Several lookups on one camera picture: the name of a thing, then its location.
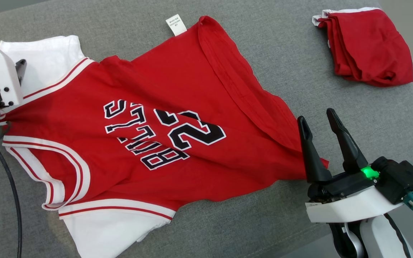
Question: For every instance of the red basketball jersey white sleeves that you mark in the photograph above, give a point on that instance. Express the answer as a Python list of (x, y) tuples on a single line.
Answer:
[(192, 82)]

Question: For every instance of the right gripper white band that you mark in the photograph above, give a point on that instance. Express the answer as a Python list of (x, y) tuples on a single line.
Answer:
[(350, 206)]

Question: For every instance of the red shorts white trim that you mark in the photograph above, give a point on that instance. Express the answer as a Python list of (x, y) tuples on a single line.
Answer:
[(368, 46)]

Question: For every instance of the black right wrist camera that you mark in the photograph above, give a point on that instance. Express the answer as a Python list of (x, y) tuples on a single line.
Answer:
[(402, 179)]

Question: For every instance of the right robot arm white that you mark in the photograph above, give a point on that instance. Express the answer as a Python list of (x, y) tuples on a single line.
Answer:
[(380, 243)]

